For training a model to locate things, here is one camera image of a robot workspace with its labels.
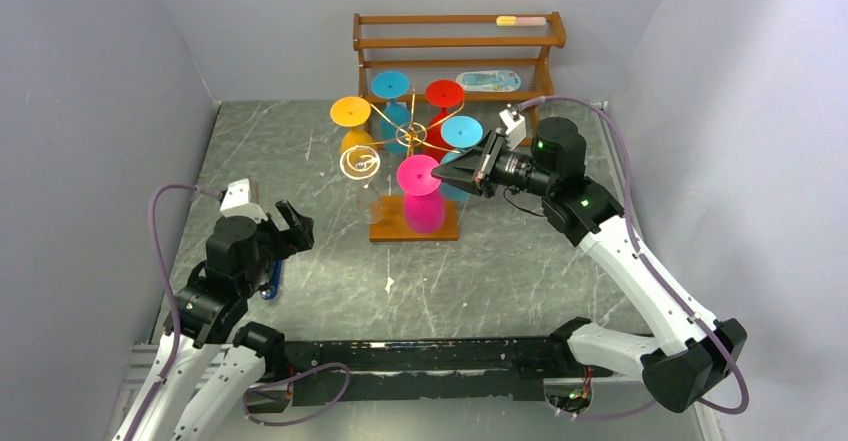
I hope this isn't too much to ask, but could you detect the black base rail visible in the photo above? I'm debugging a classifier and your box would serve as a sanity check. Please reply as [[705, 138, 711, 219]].
[[132, 335, 617, 407]]

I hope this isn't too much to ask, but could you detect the blue wine glass right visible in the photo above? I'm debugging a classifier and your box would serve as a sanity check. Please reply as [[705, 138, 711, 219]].
[[439, 115, 483, 203]]

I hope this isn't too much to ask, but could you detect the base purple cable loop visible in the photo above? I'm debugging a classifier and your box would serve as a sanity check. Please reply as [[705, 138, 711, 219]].
[[241, 357, 352, 428]]

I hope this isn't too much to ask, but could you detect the magenta wine glass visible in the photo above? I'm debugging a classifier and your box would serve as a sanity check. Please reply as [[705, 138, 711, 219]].
[[396, 155, 446, 234]]

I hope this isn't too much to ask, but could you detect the yellow wine glass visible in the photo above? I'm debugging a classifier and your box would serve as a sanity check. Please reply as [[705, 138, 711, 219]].
[[330, 96, 374, 154]]

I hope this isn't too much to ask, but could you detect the blue wine glass back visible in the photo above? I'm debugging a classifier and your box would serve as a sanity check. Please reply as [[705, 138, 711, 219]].
[[371, 71, 411, 154]]

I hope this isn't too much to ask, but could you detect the blue packaged item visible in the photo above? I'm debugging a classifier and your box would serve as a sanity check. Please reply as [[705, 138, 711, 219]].
[[455, 69, 522, 93]]

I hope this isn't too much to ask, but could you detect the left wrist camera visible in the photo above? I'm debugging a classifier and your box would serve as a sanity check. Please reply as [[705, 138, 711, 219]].
[[219, 178, 270, 224]]

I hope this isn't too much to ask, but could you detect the gold wire glass rack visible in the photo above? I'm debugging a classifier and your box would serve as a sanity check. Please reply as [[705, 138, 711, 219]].
[[369, 91, 465, 242]]

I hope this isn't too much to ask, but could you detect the red wine glass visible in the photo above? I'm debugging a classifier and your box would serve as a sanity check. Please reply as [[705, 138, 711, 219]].
[[423, 79, 465, 161]]

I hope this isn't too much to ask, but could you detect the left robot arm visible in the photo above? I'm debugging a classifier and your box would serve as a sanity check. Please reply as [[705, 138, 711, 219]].
[[114, 200, 314, 440]]

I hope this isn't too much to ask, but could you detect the blue wine glass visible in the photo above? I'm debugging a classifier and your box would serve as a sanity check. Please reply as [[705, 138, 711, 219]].
[[439, 115, 483, 203], [371, 71, 411, 154]]

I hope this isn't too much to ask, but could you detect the clear wine glass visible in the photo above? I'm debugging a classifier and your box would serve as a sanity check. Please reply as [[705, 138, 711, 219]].
[[339, 144, 382, 225]]

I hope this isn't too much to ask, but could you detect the wooden shelf rack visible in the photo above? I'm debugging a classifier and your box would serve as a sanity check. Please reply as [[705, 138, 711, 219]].
[[352, 11, 566, 106]]

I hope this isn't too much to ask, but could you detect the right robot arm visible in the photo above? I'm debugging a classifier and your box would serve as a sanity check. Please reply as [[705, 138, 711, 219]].
[[432, 117, 747, 413]]

